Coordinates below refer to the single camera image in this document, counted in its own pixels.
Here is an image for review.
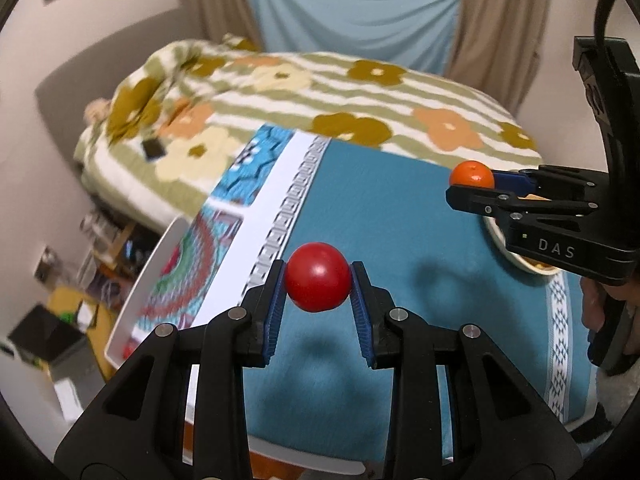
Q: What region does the floral striped quilt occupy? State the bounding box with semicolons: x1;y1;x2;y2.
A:
74;35;541;229

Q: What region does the teal patterned cloth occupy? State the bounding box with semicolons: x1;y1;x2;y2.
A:
130;126;593;460

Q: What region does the black phone on quilt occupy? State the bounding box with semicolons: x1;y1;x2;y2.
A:
141;138;166;162

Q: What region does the small red tomato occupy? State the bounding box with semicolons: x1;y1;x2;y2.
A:
284;243;352;313

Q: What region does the person's right hand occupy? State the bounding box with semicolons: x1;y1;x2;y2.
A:
580;276;640;354

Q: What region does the cream plate with yellow centre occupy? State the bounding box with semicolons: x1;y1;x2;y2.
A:
486;216;575;268

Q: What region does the black cable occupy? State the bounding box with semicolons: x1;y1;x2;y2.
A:
593;0;618;39

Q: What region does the beige curtain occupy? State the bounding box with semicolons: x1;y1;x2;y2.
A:
445;0;550;114

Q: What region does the black box on floor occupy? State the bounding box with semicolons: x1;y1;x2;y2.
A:
8;304;85;363

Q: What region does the grey headboard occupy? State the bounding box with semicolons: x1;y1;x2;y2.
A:
35;8;203;174

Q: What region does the light blue curtain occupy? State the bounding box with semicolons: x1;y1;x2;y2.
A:
250;0;461;75

